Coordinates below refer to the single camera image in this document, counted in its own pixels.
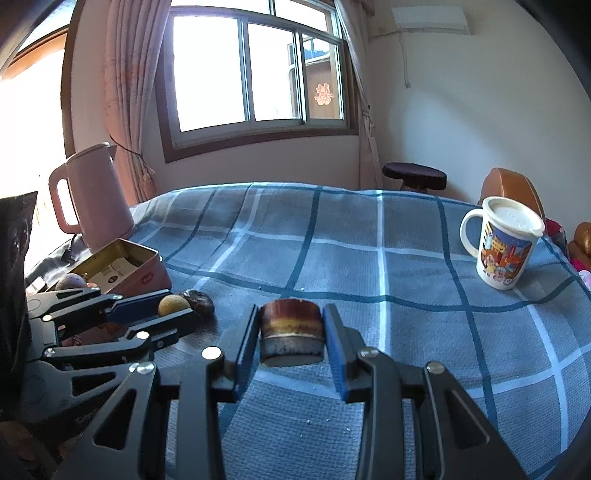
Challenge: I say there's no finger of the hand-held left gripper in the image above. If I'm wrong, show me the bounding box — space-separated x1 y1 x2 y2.
41 308 195 370
26 286 173 344

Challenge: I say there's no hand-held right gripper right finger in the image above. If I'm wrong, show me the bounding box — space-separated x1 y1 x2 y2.
322 303 528 480

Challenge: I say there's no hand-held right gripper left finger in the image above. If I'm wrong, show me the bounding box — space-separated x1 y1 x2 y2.
52 303 260 480

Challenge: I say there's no metal tin box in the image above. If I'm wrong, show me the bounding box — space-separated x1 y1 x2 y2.
69 237 173 297

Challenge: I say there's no yellow longan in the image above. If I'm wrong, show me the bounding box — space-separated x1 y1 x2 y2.
157 295 192 317

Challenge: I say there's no round layered brown cake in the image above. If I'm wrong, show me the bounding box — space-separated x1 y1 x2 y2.
259 298 324 368

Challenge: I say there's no white instruction leaflet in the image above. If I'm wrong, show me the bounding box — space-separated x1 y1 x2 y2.
85 255 140 288

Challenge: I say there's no dark purple round fruit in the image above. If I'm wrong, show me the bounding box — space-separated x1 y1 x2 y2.
55 273 89 292

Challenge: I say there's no blue plaid tablecloth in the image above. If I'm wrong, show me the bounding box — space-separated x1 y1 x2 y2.
25 182 591 480

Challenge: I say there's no pink electric kettle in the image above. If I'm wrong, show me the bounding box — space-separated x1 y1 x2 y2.
48 143 136 255

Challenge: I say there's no black round stool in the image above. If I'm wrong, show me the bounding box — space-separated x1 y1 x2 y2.
382 162 448 193

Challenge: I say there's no white cartoon print mug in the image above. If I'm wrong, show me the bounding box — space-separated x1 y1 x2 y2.
459 196 546 291

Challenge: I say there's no pink patterned curtain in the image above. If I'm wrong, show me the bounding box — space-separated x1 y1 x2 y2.
102 0 175 205

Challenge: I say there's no pale sheer curtain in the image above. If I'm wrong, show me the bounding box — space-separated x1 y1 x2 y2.
334 0 385 190

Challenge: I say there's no orange wooden chair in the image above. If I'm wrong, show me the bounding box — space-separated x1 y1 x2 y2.
479 167 546 219

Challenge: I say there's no sliding glass window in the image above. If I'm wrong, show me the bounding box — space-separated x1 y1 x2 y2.
154 0 362 164

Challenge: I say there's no brown rounded object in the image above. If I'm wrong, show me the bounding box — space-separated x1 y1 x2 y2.
569 222 591 260

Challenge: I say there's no white air conditioner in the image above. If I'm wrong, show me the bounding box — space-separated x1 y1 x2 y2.
390 6 472 36

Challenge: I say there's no black power plug cable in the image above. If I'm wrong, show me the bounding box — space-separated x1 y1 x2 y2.
61 232 88 265

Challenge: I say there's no white wall pipe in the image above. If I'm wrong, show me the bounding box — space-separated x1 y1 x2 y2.
400 31 413 89

